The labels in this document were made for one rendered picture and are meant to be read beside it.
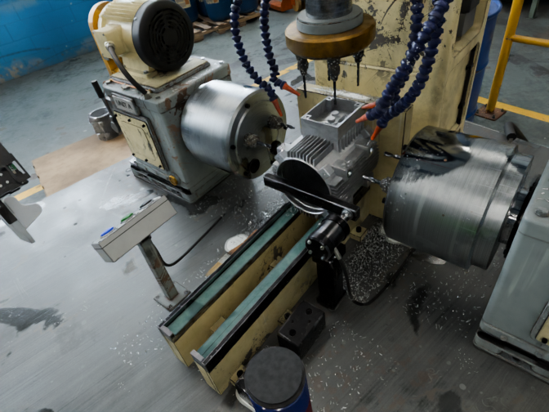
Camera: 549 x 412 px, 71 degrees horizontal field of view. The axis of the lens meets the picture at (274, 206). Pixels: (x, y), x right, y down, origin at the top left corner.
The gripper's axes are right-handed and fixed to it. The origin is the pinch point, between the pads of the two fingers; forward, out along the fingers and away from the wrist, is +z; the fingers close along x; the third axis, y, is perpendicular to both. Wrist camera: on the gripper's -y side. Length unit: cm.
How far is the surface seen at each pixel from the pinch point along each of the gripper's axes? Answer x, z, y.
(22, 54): 480, -186, 167
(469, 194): -52, 32, 50
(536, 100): 22, 119, 318
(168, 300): 11.2, 31.5, 15.5
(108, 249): -3.5, 10.1, 9.4
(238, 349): -15.5, 40.2, 14.3
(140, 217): -3.4, 8.8, 18.4
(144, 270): 23.7, 24.7, 18.1
